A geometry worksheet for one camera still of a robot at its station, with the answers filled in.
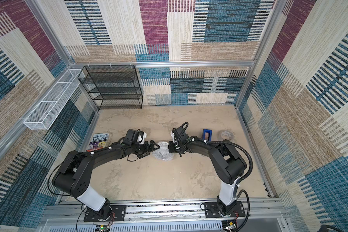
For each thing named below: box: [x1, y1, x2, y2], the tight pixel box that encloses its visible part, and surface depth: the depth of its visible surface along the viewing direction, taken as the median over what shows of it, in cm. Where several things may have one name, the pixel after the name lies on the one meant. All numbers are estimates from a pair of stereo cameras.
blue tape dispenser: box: [202, 128, 213, 142], surface depth 98 cm
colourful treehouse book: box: [86, 132, 109, 152], surface depth 100 cm
